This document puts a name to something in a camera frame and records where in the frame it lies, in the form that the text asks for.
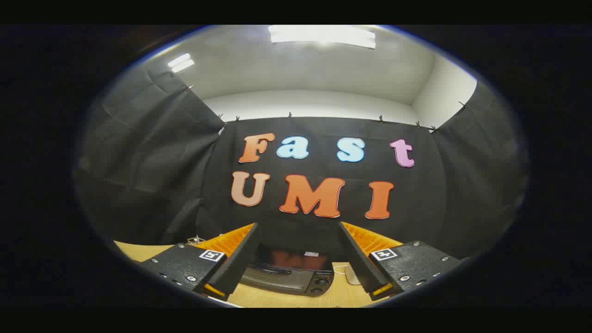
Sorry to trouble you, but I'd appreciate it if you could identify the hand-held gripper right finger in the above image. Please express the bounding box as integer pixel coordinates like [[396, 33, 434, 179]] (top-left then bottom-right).
[[338, 222, 462, 302]]

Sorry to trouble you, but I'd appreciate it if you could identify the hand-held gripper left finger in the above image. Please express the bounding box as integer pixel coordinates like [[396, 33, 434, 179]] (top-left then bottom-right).
[[138, 222, 260, 302]]

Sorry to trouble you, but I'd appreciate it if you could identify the black backdrop cloth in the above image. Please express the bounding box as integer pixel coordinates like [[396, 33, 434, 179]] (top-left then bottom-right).
[[74, 65, 530, 264]]

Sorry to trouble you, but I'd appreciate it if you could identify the large ceiling light panel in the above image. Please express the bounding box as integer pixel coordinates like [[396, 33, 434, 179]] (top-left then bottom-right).
[[268, 25, 376, 49]]

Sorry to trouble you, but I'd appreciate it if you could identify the small ceiling light panel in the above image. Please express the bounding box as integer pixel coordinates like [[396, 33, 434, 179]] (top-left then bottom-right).
[[167, 53, 195, 73]]

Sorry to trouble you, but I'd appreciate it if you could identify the black toaster oven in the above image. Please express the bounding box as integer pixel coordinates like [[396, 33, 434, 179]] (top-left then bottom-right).
[[240, 244, 334, 297]]

